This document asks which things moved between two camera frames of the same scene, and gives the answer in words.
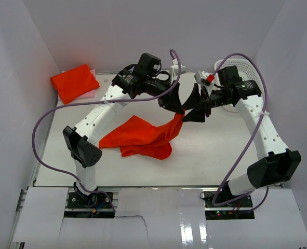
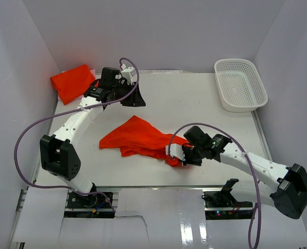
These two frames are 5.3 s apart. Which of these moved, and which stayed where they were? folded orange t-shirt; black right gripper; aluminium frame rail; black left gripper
Moved: black right gripper; black left gripper
Stayed: aluminium frame rail; folded orange t-shirt
